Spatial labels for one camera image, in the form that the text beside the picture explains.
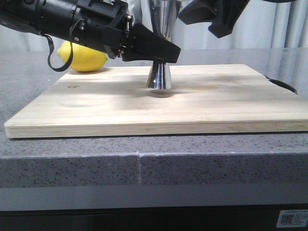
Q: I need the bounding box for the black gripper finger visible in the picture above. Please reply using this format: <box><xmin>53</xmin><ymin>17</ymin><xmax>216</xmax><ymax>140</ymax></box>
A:
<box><xmin>178</xmin><ymin>0</ymin><xmax>218</xmax><ymax>25</ymax></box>
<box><xmin>208</xmin><ymin>0</ymin><xmax>249</xmax><ymax>39</ymax></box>

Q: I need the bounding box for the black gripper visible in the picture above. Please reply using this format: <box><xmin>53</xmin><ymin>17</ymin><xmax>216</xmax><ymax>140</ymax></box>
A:
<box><xmin>40</xmin><ymin>0</ymin><xmax>181</xmax><ymax>63</ymax></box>

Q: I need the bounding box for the steel double jigger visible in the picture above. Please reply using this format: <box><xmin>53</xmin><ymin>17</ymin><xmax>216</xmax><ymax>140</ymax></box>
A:
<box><xmin>145</xmin><ymin>0</ymin><xmax>181</xmax><ymax>90</ymax></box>

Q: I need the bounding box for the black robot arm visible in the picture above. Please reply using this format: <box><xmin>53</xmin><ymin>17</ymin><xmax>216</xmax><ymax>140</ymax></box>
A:
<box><xmin>0</xmin><ymin>0</ymin><xmax>180</xmax><ymax>63</ymax></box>

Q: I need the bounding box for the yellow lemon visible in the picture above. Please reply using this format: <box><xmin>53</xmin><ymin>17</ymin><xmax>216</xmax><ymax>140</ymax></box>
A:
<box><xmin>57</xmin><ymin>41</ymin><xmax>108</xmax><ymax>72</ymax></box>

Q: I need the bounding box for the wooden cutting board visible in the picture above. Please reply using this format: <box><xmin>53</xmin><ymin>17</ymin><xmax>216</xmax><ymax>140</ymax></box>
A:
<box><xmin>4</xmin><ymin>64</ymin><xmax>308</xmax><ymax>138</ymax></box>

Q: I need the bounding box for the white label sticker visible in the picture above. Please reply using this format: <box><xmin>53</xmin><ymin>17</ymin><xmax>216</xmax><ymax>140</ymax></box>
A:
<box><xmin>276</xmin><ymin>209</ymin><xmax>308</xmax><ymax>228</ymax></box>

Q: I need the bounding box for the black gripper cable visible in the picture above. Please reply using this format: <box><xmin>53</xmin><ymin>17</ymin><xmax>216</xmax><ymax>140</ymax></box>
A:
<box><xmin>40</xmin><ymin>19</ymin><xmax>85</xmax><ymax>72</ymax></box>

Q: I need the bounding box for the black board handle strap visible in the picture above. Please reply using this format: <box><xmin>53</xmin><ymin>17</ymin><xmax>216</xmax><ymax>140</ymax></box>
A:
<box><xmin>263</xmin><ymin>75</ymin><xmax>297</xmax><ymax>94</ymax></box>

